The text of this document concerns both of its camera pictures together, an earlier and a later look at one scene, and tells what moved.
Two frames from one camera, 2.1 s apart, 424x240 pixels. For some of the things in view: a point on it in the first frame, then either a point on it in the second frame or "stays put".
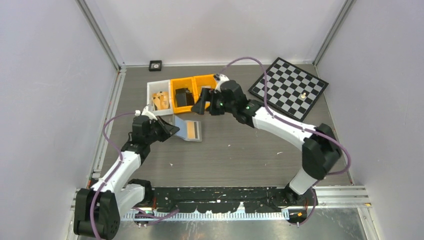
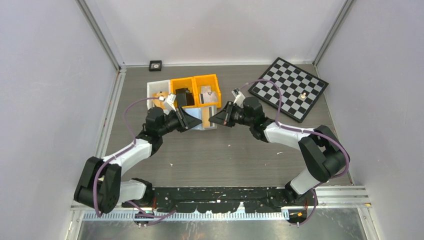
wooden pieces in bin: (161, 100) stays put
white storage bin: (157, 86) stays put
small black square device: (155, 65) stays put
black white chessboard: (289, 88) stays put
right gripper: (207, 95) to (224, 117)
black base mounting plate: (203, 199) stays put
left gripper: (171, 129) to (185, 121)
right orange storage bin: (207, 80) stays put
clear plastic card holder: (189, 130) to (204, 114)
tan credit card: (191, 131) to (206, 116)
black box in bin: (184, 97) stays put
